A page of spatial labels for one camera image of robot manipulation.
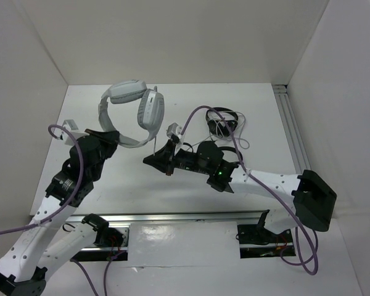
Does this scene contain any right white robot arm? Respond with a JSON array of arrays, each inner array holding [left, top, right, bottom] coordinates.
[[143, 140, 337, 242]]

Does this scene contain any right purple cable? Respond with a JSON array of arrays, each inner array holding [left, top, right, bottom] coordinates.
[[180, 105, 320, 276]]

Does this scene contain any aluminium side rail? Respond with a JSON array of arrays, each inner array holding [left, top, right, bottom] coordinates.
[[271, 85, 311, 175]]

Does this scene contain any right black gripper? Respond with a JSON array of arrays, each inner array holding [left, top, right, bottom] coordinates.
[[143, 139, 211, 176]]

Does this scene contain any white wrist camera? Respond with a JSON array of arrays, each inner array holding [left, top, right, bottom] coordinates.
[[166, 123, 184, 145], [59, 119, 84, 147]]

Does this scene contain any black on-ear headphones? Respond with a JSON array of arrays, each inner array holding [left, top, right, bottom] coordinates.
[[218, 146, 244, 164], [205, 107, 239, 138]]

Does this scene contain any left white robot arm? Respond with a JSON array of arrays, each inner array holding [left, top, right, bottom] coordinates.
[[0, 129, 123, 295]]

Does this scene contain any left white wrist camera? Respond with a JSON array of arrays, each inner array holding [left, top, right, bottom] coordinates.
[[59, 119, 84, 147]]

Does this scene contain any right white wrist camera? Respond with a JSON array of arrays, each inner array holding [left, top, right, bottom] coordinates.
[[166, 123, 184, 145]]

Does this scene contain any aluminium mounting rail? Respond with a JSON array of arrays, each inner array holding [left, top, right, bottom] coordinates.
[[61, 210, 297, 261]]

